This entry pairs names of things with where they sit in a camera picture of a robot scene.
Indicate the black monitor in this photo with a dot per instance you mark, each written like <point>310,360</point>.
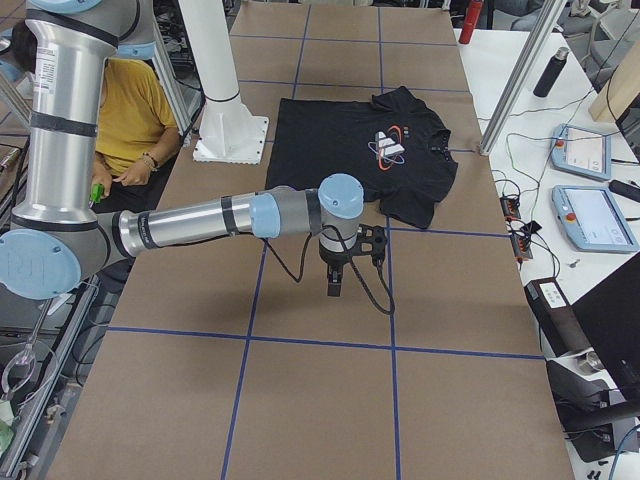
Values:
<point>609,317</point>

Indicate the far teach pendant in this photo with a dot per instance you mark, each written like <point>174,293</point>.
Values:
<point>582,152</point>

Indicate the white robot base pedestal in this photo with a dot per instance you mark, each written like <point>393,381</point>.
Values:
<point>228,131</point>

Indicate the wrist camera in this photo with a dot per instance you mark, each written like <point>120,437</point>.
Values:
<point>371,241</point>

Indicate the teach pendant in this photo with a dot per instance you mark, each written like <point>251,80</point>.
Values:
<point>582,152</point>
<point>592,220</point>

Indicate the black box with label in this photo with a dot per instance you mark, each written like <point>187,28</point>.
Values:
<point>555,316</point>

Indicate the black water bottle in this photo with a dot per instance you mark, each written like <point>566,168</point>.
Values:
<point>551,73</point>

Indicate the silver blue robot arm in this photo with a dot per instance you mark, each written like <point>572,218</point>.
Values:
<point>55,240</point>

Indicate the near teach pendant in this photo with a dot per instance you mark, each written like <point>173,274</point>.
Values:
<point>592,220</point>

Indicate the aluminium frame post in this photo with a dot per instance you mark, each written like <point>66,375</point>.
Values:
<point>536,40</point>

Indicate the red bottle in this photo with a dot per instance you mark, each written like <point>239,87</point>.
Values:
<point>472,16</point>

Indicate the person in yellow shirt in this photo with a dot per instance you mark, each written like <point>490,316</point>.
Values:
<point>102,129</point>

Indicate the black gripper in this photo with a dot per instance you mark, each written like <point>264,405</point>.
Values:
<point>333,258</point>

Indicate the black printed t-shirt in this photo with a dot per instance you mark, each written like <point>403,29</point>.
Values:
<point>393,144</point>

